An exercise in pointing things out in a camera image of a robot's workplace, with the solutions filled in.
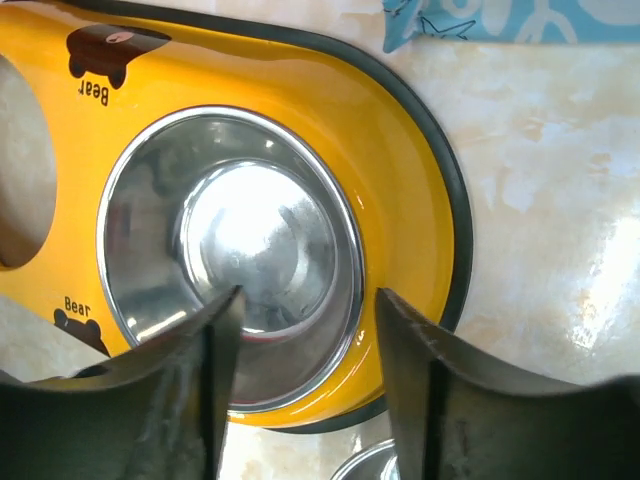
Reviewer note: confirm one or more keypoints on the blue patterned pet tent fabric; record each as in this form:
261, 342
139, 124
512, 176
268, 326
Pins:
512, 21

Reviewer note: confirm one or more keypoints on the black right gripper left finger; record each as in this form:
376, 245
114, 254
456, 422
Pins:
158, 411

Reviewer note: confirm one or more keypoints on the yellow double pet bowl holder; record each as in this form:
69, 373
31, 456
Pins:
99, 72

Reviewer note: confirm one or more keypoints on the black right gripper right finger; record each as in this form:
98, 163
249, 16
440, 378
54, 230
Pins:
458, 412

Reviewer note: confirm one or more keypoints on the stainless steel pet bowl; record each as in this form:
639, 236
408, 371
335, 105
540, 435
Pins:
212, 197

